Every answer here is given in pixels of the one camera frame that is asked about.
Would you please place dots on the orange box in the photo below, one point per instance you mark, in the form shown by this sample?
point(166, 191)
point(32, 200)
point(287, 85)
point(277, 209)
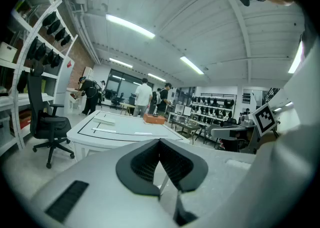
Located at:
point(153, 119)

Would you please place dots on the ceiling light tube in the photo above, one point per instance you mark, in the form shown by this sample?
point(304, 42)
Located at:
point(156, 77)
point(192, 64)
point(296, 57)
point(120, 62)
point(130, 25)

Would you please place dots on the white cabinet red sticker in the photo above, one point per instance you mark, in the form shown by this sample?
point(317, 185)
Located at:
point(63, 84)

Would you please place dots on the person's right forearm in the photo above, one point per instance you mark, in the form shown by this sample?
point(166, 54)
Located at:
point(271, 138)

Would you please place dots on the group of black caps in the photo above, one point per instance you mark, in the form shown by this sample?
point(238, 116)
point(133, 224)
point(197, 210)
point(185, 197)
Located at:
point(53, 27)

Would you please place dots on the round wooden table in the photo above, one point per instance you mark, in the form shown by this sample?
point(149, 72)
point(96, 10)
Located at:
point(127, 105)

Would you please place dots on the rack of black caps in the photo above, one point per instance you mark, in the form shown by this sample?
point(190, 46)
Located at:
point(212, 109)

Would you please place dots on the large dark window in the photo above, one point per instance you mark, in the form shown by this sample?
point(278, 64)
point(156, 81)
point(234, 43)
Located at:
point(122, 81)

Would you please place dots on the white shelving unit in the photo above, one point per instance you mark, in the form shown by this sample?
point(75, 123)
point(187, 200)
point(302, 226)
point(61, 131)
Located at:
point(6, 101)
point(52, 75)

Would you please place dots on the white storage box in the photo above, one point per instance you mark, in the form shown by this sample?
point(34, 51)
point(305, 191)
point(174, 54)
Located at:
point(7, 52)

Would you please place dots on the black office chair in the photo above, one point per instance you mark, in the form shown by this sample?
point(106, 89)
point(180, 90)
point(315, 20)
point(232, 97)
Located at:
point(47, 121)
point(117, 100)

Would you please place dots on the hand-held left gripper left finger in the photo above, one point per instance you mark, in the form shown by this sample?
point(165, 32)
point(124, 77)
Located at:
point(140, 167)

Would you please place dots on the dark metal frame table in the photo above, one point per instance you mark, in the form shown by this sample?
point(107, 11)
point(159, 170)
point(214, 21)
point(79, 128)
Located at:
point(185, 126)

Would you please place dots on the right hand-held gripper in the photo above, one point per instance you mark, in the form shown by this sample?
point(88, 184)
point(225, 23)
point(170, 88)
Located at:
point(263, 120)

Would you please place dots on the white side desk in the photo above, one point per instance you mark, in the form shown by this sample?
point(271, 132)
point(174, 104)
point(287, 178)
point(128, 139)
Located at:
point(72, 101)

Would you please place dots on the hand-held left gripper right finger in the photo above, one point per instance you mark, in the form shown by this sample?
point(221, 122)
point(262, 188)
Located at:
point(182, 169)

